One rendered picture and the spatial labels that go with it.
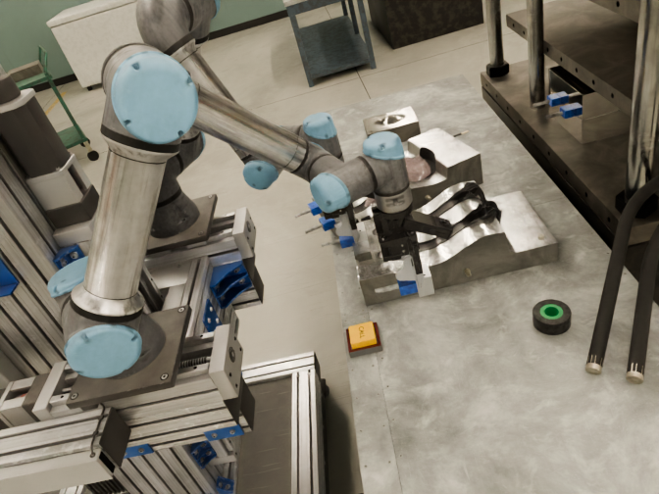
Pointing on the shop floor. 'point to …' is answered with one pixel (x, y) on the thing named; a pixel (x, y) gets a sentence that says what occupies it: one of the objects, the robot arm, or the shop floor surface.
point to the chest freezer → (94, 34)
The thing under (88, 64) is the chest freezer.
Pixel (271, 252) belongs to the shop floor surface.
